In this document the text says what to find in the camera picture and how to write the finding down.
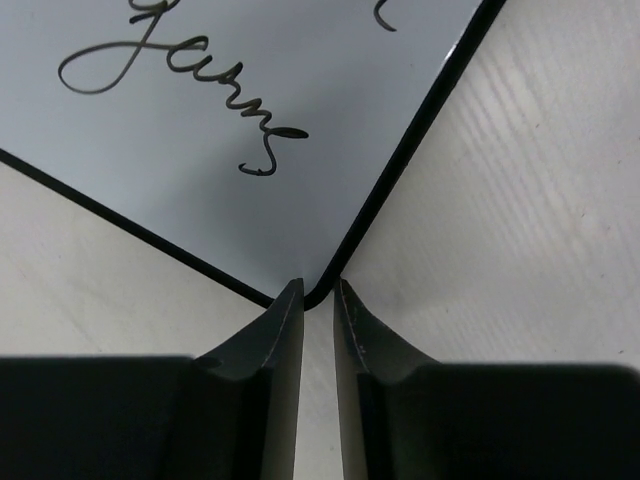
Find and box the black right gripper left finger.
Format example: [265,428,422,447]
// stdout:
[1,279,304,479]

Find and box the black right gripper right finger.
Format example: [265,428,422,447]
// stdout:
[334,280,639,479]

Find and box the white whiteboard with black frame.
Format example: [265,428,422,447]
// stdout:
[1,1,503,308]

